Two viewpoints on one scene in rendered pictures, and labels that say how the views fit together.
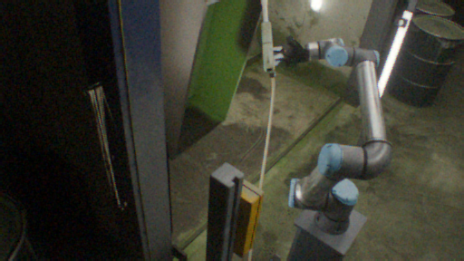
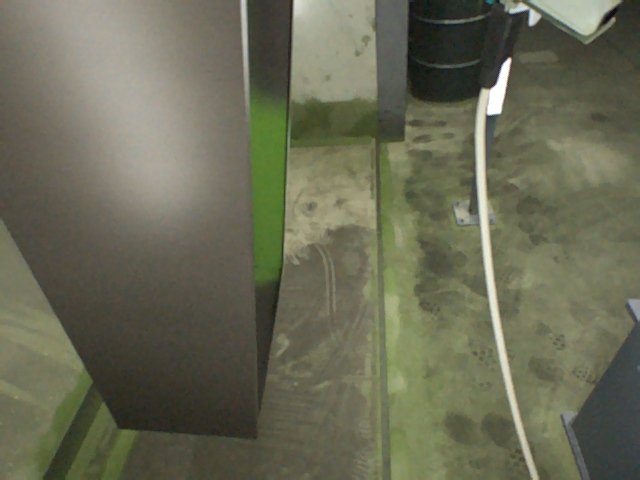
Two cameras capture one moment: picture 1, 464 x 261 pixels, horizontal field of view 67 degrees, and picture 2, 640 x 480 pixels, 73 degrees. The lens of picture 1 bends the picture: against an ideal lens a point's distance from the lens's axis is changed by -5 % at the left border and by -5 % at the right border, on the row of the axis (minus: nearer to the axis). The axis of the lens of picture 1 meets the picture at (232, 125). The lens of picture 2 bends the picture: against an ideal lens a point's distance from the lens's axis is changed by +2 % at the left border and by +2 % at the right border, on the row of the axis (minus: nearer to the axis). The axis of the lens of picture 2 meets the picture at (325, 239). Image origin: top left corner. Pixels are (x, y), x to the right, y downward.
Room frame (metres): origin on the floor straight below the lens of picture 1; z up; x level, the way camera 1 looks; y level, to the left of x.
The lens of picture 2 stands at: (1.21, 0.36, 1.56)
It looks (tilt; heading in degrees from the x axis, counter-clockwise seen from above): 43 degrees down; 335
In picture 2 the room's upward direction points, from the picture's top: 8 degrees counter-clockwise
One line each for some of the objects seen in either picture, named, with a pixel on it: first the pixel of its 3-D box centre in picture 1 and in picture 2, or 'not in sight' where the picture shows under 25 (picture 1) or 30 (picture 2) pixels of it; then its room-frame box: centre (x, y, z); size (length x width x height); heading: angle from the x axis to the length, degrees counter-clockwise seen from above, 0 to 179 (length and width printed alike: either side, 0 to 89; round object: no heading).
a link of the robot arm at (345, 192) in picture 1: (339, 198); not in sight; (1.25, -0.58, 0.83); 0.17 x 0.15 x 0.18; 87
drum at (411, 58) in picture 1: (423, 62); (451, 31); (3.64, -2.04, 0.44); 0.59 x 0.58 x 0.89; 159
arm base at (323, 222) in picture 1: (333, 215); not in sight; (1.24, -0.59, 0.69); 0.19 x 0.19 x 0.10
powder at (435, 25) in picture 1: (439, 27); not in sight; (3.65, -2.04, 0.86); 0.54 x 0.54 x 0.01
